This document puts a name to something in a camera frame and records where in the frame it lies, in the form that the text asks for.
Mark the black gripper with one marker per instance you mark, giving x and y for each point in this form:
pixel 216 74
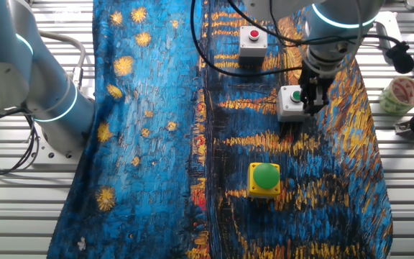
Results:
pixel 315 84

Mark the white box green button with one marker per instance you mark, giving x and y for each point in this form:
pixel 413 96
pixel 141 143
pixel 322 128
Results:
pixel 286 108

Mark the yellow box green mushroom button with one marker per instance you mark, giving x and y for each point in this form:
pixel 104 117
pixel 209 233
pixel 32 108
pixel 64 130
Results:
pixel 264 178

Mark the white box red button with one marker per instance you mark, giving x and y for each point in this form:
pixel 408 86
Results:
pixel 253 45

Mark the clear tape roll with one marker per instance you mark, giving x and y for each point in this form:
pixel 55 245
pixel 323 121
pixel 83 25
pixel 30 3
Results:
pixel 399 95

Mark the starry night painting cloth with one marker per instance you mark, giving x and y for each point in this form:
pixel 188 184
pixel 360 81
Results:
pixel 156 144

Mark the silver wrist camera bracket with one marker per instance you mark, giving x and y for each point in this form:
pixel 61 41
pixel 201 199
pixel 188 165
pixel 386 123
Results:
pixel 385 28

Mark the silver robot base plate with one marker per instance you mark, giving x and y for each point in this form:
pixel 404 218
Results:
pixel 54 158

